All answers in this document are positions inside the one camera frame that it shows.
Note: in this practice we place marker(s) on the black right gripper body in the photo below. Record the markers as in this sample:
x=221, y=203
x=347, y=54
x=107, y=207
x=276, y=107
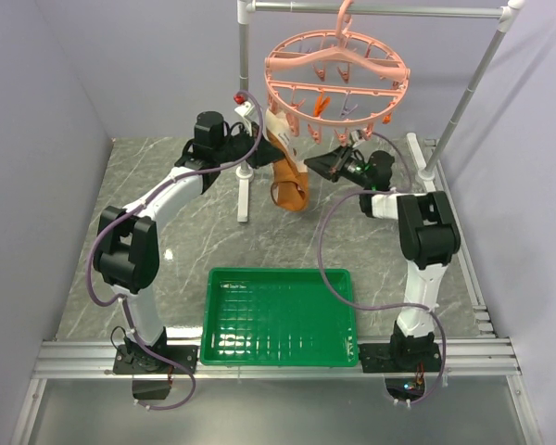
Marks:
x=352, y=169

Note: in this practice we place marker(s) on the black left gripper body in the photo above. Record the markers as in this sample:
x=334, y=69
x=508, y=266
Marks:
x=236, y=147

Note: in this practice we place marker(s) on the pink clothes peg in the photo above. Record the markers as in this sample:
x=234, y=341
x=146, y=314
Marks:
x=293, y=124

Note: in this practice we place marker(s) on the orange underwear with cream waistband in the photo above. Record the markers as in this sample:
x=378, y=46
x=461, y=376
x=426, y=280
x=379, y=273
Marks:
x=290, y=189

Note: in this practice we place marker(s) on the pink round clip hanger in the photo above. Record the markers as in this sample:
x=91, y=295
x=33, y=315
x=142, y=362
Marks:
x=346, y=65

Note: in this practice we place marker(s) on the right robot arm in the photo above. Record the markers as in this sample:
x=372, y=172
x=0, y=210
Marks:
x=428, y=235

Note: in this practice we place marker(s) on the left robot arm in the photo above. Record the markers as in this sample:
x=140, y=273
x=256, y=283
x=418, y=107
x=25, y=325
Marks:
x=126, y=250

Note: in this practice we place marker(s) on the purple clothes peg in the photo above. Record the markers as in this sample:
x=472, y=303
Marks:
x=346, y=109

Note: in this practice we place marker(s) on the orange clothes peg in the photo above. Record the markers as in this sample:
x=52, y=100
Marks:
x=321, y=104

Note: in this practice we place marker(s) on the green plastic tray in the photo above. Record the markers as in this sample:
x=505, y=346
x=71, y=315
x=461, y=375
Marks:
x=279, y=317

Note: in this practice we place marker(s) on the metal clothes rack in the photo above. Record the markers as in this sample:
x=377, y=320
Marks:
x=504, y=15

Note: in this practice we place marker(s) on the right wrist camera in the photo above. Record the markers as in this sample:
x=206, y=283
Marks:
x=356, y=138

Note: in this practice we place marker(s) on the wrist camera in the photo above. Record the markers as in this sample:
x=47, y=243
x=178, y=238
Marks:
x=245, y=111
x=356, y=138

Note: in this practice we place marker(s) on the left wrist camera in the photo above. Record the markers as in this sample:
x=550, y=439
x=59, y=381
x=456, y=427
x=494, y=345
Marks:
x=245, y=111

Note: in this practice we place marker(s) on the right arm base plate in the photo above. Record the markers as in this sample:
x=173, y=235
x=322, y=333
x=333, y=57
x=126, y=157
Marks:
x=403, y=367

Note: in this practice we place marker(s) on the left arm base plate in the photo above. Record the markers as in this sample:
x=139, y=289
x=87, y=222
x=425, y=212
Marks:
x=152, y=376

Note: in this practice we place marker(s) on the aluminium frame rail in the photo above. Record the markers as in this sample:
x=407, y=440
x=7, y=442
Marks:
x=74, y=398

